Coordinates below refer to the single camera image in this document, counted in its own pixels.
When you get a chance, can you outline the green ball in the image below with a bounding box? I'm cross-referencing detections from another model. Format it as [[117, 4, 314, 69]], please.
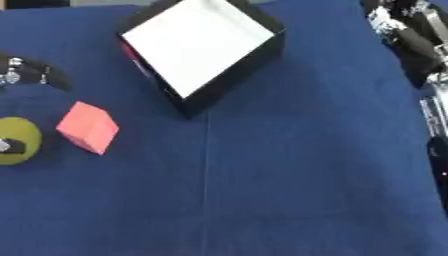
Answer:
[[0, 116, 44, 167]]

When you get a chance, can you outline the pink cube block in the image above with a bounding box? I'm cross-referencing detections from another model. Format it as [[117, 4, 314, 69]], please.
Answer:
[[54, 101, 121, 156]]

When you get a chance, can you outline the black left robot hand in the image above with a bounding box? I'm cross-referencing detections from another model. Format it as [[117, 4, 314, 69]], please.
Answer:
[[0, 52, 76, 156]]

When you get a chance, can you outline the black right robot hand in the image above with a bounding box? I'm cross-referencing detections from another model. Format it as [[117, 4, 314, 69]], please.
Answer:
[[360, 0, 448, 90]]

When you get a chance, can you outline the black box with white inside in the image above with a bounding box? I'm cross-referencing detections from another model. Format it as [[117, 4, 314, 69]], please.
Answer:
[[115, 0, 289, 120]]

